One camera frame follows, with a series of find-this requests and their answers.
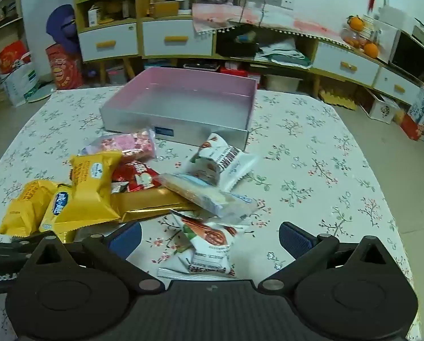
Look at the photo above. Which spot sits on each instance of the red box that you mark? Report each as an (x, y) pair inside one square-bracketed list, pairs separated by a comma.
[(238, 72)]

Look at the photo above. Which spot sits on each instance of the blue white carton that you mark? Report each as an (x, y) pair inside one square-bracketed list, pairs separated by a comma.
[(423, 106)]

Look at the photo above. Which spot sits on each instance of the microwave oven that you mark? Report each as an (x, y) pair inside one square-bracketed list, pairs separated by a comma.
[(410, 57)]

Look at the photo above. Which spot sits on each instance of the gold snack bar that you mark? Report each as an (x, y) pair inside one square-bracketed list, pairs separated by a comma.
[(144, 204)]

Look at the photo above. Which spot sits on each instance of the folded clothes pile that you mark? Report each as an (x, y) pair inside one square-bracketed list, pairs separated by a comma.
[(283, 55)]

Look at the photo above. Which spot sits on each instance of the red gift bag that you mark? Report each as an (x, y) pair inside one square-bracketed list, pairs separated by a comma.
[(64, 67)]

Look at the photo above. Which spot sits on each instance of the yellow bag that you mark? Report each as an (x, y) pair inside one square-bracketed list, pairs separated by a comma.
[(112, 10)]

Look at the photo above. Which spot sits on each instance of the plain yellow snack packet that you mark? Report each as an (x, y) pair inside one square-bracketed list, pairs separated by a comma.
[(20, 209)]

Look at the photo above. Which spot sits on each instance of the white printed carton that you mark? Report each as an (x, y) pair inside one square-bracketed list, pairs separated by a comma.
[(382, 108)]

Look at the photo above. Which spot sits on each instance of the round white base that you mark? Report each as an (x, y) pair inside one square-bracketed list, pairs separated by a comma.
[(41, 94)]

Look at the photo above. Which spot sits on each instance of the small white box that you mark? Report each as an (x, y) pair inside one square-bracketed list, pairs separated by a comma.
[(94, 16)]

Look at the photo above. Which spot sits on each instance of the red snack packet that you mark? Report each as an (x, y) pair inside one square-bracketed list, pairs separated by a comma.
[(137, 176)]

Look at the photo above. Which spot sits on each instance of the purple plush toy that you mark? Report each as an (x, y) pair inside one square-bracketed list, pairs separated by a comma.
[(61, 21)]

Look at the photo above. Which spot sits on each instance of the pink lid storage bin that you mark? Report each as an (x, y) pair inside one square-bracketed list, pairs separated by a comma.
[(116, 76)]

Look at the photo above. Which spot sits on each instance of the large yellow snack packet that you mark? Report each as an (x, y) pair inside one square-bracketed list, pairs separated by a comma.
[(91, 188)]

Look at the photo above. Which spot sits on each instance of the black bag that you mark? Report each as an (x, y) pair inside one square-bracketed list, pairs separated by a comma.
[(233, 48)]

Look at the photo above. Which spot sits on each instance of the pink snack packet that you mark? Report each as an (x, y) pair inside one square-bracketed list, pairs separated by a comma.
[(123, 144)]

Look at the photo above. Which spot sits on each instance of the yellow packet blue oval logo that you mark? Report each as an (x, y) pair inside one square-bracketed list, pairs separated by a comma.
[(57, 209)]

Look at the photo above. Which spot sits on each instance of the yellow tray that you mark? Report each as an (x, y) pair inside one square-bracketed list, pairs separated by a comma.
[(339, 101)]

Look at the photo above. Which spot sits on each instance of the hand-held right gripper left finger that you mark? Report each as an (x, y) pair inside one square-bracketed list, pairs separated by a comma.
[(126, 238)]

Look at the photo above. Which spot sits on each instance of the white drawer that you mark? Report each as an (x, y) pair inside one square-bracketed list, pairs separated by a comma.
[(91, 39), (385, 78), (329, 60), (197, 42)]

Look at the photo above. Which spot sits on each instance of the bag of small oranges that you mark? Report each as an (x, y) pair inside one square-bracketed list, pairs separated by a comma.
[(352, 38)]

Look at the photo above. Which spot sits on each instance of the low cardboard box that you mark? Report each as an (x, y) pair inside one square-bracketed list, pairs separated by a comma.
[(165, 10)]

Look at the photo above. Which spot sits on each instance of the pink silver cardboard box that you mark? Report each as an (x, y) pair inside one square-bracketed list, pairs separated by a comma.
[(183, 88)]

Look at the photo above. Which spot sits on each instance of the clear cracker packet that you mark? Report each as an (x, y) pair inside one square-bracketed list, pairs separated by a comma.
[(204, 195)]

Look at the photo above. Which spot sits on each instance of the white walnut print packet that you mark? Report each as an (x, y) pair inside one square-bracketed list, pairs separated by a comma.
[(229, 163), (208, 252)]

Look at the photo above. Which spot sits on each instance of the clear storage bin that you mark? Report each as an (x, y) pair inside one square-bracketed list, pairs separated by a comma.
[(283, 83)]

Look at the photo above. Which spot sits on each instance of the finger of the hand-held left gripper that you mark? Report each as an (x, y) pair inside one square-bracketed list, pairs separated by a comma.
[(6, 249)]

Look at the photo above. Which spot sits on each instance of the long wooden cabinet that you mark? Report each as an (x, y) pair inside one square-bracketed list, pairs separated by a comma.
[(306, 51)]

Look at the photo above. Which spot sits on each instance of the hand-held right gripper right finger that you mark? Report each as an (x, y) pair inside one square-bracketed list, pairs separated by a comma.
[(297, 238)]

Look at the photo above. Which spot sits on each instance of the floral tablecloth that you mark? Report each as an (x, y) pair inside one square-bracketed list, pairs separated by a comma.
[(304, 184)]

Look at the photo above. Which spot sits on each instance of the red carton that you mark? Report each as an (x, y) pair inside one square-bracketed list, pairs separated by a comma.
[(412, 128)]

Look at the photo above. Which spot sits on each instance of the pink runner cloth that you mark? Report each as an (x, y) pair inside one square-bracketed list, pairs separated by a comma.
[(226, 16)]

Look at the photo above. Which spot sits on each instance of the dark lid storage bin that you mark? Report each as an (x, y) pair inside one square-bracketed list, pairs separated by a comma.
[(201, 66)]

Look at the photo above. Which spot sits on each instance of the white and red sack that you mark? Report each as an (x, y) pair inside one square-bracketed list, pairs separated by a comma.
[(16, 74)]

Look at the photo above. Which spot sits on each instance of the brown cardboard carton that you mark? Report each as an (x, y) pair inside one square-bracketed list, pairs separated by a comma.
[(6, 44)]

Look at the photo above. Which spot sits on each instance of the orange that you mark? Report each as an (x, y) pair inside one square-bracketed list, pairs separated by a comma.
[(371, 50), (356, 23)]

